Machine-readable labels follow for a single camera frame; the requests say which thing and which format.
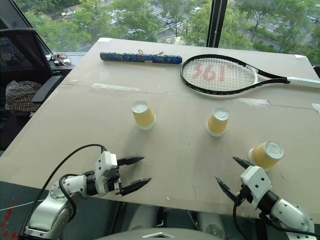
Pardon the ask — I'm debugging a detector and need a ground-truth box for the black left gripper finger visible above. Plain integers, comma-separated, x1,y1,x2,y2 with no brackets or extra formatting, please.
120,177,153,197
117,155,146,167

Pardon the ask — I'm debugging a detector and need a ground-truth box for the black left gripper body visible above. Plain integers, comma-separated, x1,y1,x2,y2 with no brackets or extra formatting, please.
113,159,125,197

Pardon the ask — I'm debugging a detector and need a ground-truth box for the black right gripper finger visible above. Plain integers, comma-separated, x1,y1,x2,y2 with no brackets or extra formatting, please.
214,176,241,203
232,156,254,172

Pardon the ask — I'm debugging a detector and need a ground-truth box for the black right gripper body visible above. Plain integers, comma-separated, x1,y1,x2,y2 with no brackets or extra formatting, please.
234,182,254,204

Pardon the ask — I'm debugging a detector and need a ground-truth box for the yellow paper cup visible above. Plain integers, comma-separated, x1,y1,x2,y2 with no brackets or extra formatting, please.
247,139,285,173
131,100,157,131
205,107,230,138

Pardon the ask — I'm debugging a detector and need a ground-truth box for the grey rounded robot leg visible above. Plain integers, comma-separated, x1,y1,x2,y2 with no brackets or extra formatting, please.
128,204,167,229
196,211,227,240

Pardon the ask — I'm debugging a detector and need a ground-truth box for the grey robot torso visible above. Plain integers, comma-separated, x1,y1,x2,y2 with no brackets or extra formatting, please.
94,225,226,240

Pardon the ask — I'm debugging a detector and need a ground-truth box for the short clear tape strip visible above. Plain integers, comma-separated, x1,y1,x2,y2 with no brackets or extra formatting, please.
234,97,272,106

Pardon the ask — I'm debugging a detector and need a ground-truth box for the long clear tape strip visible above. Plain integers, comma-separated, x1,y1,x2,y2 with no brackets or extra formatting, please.
91,82,141,92

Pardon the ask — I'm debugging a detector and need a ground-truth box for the black white tennis racket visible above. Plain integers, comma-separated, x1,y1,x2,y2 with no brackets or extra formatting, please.
179,54,320,102

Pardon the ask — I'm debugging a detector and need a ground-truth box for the blue patterned rolled scroll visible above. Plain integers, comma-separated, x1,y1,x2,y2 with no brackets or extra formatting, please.
99,49,183,65

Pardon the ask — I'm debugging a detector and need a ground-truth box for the plaid checkered cloth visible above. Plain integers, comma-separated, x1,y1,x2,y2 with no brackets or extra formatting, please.
4,80,43,117

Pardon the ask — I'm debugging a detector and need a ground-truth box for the black office chair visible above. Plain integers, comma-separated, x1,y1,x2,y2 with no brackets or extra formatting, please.
0,28,64,152

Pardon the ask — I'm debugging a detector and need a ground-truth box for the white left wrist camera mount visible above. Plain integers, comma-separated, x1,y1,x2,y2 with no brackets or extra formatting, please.
94,150,119,196

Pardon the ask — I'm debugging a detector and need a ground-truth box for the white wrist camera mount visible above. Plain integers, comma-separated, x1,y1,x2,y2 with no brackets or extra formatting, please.
94,150,119,196
239,165,273,211

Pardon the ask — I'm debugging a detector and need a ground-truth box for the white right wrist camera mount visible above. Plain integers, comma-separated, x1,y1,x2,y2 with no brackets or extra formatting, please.
239,165,273,211

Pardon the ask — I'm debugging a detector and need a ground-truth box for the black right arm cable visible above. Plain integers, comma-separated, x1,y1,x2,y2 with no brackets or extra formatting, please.
232,188,320,238

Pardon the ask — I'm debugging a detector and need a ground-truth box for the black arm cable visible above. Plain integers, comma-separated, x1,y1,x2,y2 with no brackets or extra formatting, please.
232,188,320,238
20,143,106,236

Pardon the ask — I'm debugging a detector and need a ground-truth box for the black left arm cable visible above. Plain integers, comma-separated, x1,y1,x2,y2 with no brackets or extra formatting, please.
20,143,106,236

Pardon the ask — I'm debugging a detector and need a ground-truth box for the small clutter of cables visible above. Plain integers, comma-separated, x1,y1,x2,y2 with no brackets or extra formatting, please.
45,52,72,67

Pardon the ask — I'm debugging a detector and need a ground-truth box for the black window frame post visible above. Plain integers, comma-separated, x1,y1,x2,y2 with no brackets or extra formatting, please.
206,0,229,49

